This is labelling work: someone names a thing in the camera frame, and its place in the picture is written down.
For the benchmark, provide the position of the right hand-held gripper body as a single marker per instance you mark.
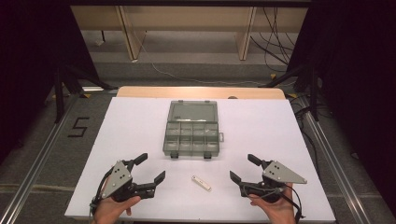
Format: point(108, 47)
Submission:
point(271, 181)

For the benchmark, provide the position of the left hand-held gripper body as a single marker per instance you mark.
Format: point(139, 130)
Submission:
point(119, 180)

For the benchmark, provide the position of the small white stick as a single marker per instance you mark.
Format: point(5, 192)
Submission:
point(201, 183)

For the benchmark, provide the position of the clear plastic compartment box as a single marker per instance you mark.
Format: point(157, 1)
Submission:
point(192, 127)

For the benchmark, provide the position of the person's right hand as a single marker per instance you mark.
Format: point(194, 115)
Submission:
point(277, 209)

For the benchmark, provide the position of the person's left hand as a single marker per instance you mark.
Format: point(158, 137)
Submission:
point(110, 209)

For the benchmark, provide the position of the black metal stand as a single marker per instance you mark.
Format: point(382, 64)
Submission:
point(67, 90)
point(300, 87)

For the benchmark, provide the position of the wooden table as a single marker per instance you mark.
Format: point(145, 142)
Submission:
point(199, 92)

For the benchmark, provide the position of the wooden bench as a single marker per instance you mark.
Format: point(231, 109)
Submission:
point(186, 29)

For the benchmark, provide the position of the aluminium floor rail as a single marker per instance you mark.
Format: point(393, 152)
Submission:
point(34, 168)
point(334, 168)

